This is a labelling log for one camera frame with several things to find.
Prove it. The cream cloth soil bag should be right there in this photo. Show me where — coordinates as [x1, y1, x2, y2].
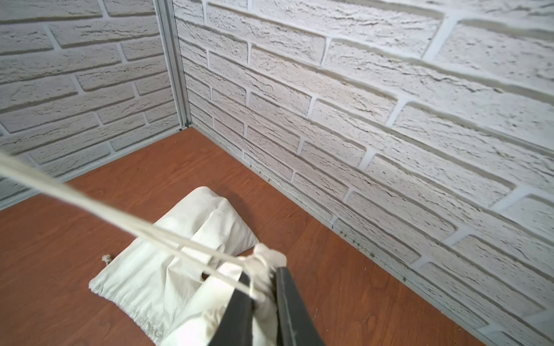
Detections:
[160, 243, 287, 345]
[89, 187, 259, 345]

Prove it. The cream bag drawstring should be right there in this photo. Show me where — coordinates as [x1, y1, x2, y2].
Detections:
[1, 152, 261, 300]

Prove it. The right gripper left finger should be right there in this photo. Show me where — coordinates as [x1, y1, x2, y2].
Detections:
[209, 289, 254, 346]

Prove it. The left corner aluminium post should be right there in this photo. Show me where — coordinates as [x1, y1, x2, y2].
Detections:
[153, 0, 192, 129]

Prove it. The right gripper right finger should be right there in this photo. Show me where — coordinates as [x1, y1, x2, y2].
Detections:
[275, 267, 325, 346]

